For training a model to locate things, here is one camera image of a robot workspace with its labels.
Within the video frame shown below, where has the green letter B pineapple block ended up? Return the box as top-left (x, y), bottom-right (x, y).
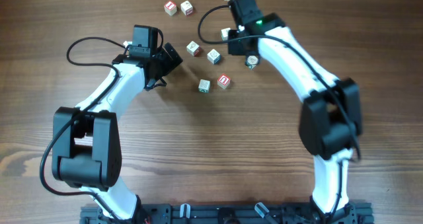
top-left (245, 56), bottom-right (260, 70)

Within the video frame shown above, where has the yellow letter C block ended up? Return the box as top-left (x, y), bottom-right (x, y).
top-left (186, 41), bottom-right (201, 57)

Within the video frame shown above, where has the blue letter P yarn block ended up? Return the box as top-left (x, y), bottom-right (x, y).
top-left (207, 49), bottom-right (221, 64)

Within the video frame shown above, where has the red letter U block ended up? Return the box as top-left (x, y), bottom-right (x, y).
top-left (217, 74), bottom-right (231, 89)

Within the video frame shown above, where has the letter A soccer block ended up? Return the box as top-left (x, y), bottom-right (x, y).
top-left (198, 79), bottom-right (211, 93)

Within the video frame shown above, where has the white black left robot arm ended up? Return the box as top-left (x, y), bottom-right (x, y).
top-left (45, 43), bottom-right (182, 223)

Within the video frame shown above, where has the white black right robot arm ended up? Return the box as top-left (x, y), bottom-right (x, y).
top-left (228, 13), bottom-right (362, 219)

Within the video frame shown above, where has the white picture block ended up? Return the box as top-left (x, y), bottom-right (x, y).
top-left (221, 28), bottom-right (231, 41)

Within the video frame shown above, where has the red letter I block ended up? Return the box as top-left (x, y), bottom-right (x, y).
top-left (164, 1), bottom-right (178, 16)

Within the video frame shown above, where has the white red-sided block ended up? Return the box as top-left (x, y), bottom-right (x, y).
top-left (180, 1), bottom-right (194, 16)

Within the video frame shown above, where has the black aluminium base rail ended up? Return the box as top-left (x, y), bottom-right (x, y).
top-left (79, 202), bottom-right (375, 224)

